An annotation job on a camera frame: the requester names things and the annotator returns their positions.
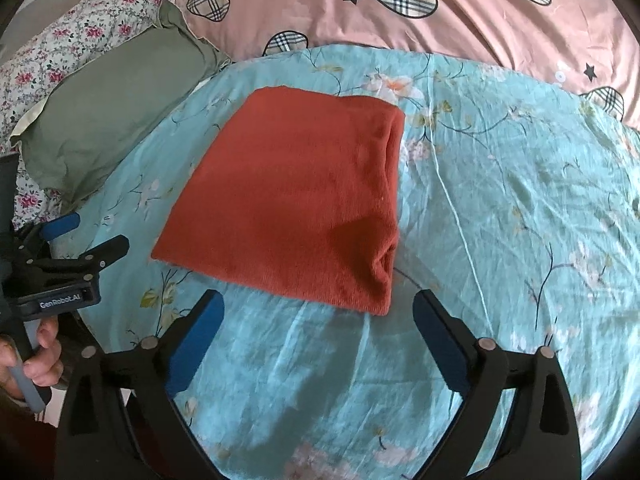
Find olive green pillow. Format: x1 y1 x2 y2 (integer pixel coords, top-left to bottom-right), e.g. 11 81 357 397
12 2 230 205

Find teal floral bed sheet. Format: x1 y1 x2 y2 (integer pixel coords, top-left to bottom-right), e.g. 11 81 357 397
54 46 639 479

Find rust orange knitted garment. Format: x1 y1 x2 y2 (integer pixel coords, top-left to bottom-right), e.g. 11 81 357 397
152 87 405 315

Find person's left hand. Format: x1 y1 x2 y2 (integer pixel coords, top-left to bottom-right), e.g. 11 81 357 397
1 318 64 400

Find pink plaid-heart duvet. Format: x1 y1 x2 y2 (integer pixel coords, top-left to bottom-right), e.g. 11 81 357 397
176 0 639 127

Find white floral fabric pillow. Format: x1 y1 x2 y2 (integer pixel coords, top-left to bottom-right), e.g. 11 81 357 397
1 0 177 228

